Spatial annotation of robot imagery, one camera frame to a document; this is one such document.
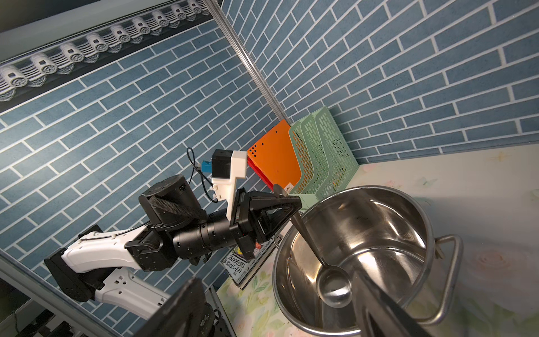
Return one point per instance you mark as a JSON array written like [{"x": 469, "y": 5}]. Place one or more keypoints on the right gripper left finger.
[{"x": 186, "y": 313}]

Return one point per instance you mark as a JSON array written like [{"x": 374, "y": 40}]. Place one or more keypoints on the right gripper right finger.
[{"x": 377, "y": 314}]

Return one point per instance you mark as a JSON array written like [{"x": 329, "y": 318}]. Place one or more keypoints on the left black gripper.
[{"x": 259, "y": 217}]

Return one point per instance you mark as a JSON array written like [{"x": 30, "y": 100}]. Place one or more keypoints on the steel ladle spoon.
[{"x": 304, "y": 284}]

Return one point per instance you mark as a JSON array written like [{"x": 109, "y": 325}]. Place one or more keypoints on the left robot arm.
[{"x": 101, "y": 265}]

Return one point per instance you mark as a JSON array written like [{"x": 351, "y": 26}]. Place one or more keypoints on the steel soup pot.
[{"x": 392, "y": 241}]

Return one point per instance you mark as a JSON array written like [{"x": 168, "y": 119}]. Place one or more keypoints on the treehouse book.
[{"x": 242, "y": 271}]

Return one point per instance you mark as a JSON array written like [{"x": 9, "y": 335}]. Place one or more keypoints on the red folder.
[{"x": 261, "y": 175}]

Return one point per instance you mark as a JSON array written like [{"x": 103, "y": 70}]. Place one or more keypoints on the orange folder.
[{"x": 274, "y": 155}]

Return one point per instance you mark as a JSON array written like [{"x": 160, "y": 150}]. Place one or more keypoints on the green file organizer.
[{"x": 326, "y": 162}]

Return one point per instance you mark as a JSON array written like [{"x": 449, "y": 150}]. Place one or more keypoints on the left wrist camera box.
[{"x": 226, "y": 167}]

